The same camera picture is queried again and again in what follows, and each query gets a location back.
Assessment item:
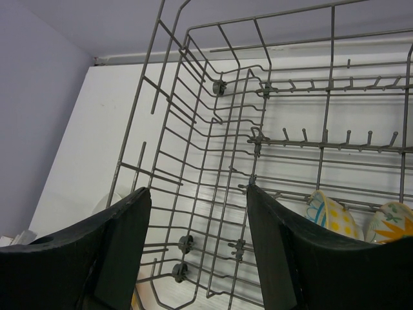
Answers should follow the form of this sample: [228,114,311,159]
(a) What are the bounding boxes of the orange flower patterned bowl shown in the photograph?
[365,201,412,244]

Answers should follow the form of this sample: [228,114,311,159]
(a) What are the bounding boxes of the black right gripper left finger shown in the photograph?
[1,187,152,309]

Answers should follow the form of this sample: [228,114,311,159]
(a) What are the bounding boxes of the grey wire dish rack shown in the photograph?
[111,1,412,309]

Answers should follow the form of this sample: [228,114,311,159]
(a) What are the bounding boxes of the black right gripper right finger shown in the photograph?
[247,185,412,309]

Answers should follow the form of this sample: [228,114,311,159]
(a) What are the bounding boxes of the blue yellow patterned bowl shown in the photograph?
[305,190,364,241]

